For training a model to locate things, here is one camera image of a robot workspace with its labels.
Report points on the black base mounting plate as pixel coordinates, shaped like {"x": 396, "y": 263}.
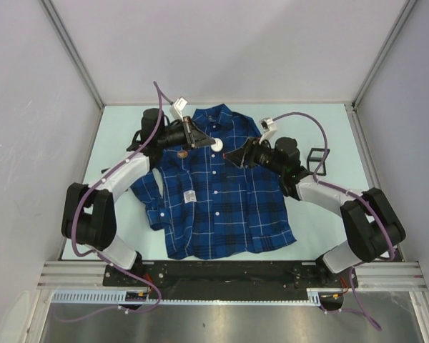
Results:
{"x": 300, "y": 274}

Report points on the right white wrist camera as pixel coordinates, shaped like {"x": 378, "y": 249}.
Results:
{"x": 269, "y": 128}

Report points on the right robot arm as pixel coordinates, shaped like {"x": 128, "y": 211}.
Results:
{"x": 371, "y": 225}

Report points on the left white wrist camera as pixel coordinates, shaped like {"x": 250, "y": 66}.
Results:
{"x": 177, "y": 107}

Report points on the landscape round brooch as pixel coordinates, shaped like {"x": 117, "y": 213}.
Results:
{"x": 217, "y": 146}

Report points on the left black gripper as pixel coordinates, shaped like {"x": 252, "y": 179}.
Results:
{"x": 194, "y": 137}

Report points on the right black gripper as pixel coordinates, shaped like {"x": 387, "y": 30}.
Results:
{"x": 247, "y": 153}

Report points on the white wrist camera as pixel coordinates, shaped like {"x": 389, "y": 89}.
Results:
{"x": 269, "y": 128}
{"x": 177, "y": 107}

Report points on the black square frame stand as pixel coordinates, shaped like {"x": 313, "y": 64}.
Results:
{"x": 316, "y": 161}

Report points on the portrait round brooch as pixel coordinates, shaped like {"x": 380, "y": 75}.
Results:
{"x": 182, "y": 154}

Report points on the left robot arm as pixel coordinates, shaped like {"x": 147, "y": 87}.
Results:
{"x": 89, "y": 216}

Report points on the blue plaid button shirt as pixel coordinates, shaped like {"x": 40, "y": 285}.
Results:
{"x": 210, "y": 209}

